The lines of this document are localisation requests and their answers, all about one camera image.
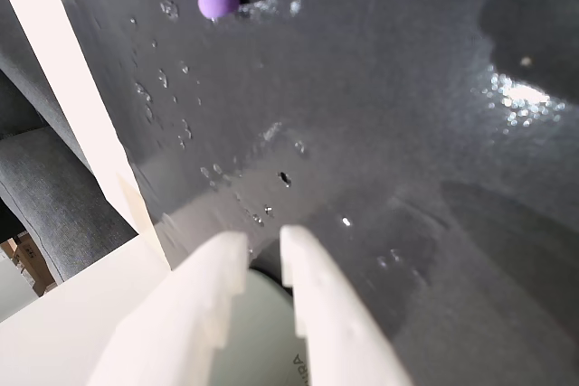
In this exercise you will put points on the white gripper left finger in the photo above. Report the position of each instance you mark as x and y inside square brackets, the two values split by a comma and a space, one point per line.
[181, 322]

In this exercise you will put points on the black mat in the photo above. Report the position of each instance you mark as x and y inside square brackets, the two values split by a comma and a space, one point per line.
[362, 133]

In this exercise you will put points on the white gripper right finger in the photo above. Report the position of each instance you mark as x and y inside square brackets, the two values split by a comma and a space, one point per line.
[335, 327]

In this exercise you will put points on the grey fabric sofa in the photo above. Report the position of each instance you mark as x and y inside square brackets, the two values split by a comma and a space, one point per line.
[45, 178]

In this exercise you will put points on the brown cardboard box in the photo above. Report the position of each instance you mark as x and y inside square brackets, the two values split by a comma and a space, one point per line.
[31, 264]

